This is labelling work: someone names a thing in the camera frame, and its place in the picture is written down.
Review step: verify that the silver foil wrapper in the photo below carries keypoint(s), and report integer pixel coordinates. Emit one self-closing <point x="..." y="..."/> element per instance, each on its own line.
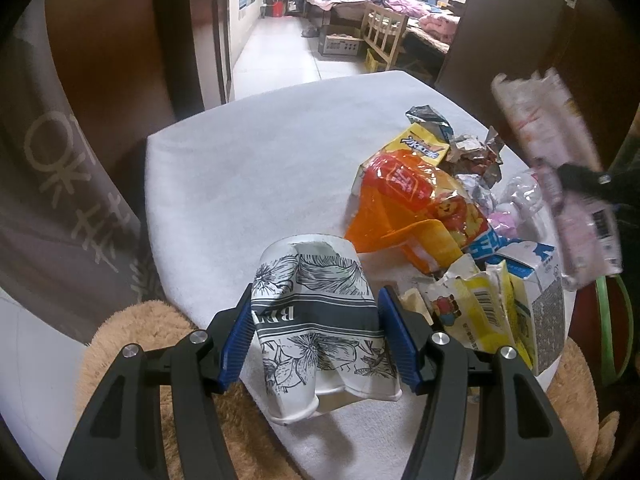
<point x="425" y="117"/>

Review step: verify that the bed with pink bedding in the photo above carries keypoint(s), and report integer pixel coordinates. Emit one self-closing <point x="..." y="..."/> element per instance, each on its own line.
<point x="400" y="5"/>

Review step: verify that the white pink printed wrapper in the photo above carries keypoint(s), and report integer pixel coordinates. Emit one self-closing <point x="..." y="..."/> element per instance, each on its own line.
<point x="545" y="125"/>

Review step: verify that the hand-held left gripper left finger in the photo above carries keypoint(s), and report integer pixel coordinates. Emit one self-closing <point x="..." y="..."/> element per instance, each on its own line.
<point x="235" y="345"/>

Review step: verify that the orange snack bag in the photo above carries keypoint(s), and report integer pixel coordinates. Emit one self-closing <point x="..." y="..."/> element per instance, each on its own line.
<point x="400" y="195"/>

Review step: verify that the green plastic bin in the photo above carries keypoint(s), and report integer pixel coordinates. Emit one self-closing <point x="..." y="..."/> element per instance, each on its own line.
<point x="611" y="330"/>

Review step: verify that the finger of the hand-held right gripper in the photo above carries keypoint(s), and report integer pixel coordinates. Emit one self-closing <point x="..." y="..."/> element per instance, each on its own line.
<point x="582" y="177"/>

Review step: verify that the blue white packet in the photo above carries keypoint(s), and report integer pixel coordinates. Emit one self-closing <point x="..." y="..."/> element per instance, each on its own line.
<point x="484" y="247"/>

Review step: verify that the floral print paper cup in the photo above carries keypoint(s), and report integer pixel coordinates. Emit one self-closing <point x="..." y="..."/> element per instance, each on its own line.
<point x="320" y="320"/>

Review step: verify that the yellow snack bag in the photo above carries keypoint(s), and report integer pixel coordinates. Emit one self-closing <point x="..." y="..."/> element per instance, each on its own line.
<point x="420" y="145"/>

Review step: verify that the yellow white crumpled packet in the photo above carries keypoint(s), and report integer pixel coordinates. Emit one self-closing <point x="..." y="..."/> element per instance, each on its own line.
<point x="475" y="305"/>

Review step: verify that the pink foil wrapper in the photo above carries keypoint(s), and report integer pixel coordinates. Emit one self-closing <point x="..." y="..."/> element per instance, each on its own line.
<point x="502" y="221"/>

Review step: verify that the person's brown fleece clothing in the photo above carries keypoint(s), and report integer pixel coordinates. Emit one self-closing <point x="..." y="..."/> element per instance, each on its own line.
<point x="150" y="325"/>

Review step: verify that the wooden chair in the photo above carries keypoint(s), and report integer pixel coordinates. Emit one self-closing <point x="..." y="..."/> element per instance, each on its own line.
<point x="384" y="30"/>

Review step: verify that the blue white milk carton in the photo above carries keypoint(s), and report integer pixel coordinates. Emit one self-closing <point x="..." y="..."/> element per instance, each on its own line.
<point x="542" y="300"/>

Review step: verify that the grey printed cloth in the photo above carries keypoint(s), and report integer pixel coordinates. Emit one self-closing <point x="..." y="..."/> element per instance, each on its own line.
<point x="65" y="200"/>

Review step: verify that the clear plastic bag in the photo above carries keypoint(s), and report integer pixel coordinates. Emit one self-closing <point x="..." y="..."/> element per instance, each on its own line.
<point x="525" y="195"/>

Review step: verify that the printed cardboard box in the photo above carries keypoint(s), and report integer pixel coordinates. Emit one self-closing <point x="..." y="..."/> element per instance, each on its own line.
<point x="342" y="46"/>

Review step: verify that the dark brown wooden panel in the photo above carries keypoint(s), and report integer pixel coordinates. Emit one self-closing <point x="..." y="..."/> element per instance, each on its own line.
<point x="510" y="20"/>

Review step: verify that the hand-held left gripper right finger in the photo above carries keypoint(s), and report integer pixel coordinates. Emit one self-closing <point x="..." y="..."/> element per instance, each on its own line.
<point x="400" y="345"/>

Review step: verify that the white table cloth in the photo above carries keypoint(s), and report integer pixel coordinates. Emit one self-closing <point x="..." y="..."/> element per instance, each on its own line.
<point x="250" y="175"/>

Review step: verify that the brown wooden door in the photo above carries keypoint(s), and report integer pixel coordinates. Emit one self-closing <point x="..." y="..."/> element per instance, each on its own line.
<point x="125" y="50"/>

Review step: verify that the red bucket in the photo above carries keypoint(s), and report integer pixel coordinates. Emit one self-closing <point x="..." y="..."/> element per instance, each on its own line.
<point x="277" y="9"/>

